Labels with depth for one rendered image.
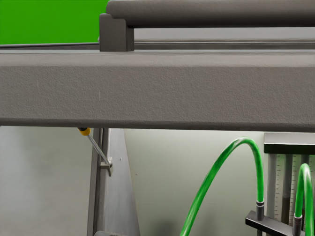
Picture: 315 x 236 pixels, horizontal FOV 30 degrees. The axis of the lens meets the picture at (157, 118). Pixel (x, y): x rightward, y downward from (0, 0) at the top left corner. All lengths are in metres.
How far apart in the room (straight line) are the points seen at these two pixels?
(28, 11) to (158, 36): 2.78
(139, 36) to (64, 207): 1.89
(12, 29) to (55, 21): 0.34
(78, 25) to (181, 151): 2.60
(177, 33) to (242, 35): 0.14
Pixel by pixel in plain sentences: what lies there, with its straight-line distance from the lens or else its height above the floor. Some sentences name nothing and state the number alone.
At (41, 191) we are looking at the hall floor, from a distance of 3.16.
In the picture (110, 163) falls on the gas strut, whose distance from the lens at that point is 1.21.
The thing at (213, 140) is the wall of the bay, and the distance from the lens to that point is 1.33.
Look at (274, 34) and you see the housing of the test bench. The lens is 1.23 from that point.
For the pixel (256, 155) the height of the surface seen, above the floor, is 1.32.
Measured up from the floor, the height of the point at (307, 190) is 1.38.
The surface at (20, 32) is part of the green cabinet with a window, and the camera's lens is 4.11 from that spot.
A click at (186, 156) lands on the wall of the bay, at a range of 1.37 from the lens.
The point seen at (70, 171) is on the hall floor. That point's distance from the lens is 3.23.
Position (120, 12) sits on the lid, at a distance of 0.32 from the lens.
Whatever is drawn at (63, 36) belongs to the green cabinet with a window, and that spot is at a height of 0.24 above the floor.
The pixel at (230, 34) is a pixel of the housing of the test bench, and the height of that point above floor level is 1.50.
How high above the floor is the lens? 2.11
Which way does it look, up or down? 37 degrees down
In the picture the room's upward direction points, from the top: 6 degrees counter-clockwise
